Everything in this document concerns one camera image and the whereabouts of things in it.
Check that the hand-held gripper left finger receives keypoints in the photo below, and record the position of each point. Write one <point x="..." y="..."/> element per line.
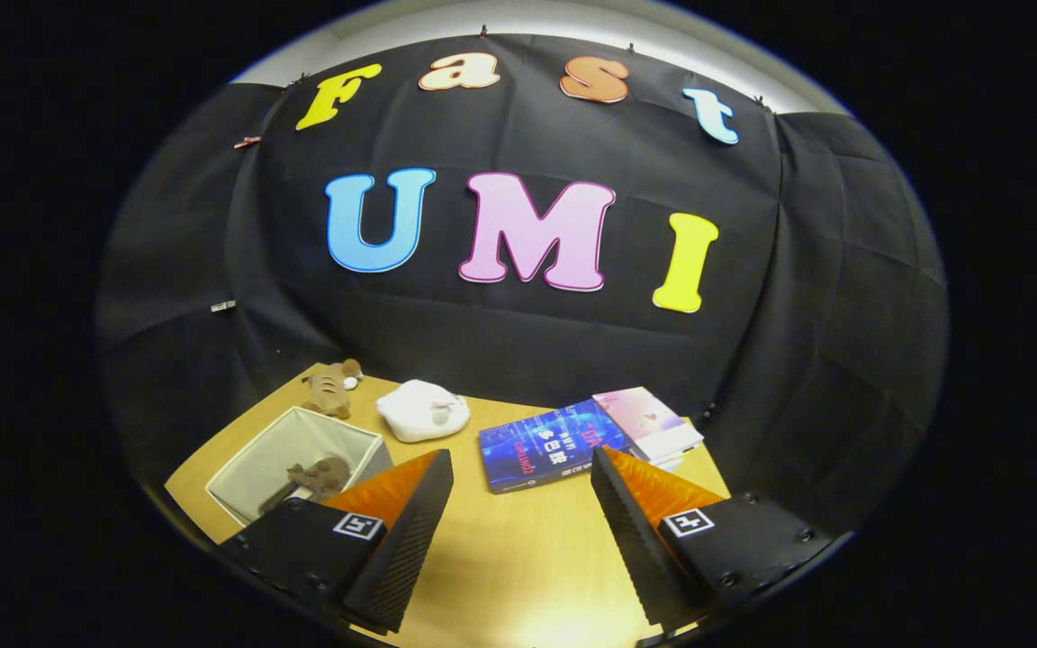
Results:
<point x="415" y="540"/>

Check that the pink white book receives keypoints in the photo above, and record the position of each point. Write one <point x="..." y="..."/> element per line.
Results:
<point x="649" y="423"/>

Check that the brown plush toy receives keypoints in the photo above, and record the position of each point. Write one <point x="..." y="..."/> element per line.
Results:
<point x="331" y="391"/>

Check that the dark blue book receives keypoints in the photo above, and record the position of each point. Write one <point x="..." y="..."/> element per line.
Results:
<point x="536" y="450"/>

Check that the white plush toy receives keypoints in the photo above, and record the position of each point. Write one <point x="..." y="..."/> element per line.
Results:
<point x="419" y="414"/>

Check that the grey fabric storage box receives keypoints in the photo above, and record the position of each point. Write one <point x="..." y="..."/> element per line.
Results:
<point x="302" y="436"/>

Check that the light blue book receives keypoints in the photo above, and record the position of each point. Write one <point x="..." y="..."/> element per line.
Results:
<point x="673" y="463"/>

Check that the red cloth clip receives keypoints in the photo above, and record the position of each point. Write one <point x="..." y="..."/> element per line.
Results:
<point x="247" y="141"/>

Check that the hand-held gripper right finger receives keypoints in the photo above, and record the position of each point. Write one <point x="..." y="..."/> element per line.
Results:
<point x="631" y="540"/>

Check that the silver cloth clip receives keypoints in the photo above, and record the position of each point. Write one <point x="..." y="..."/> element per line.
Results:
<point x="222" y="306"/>

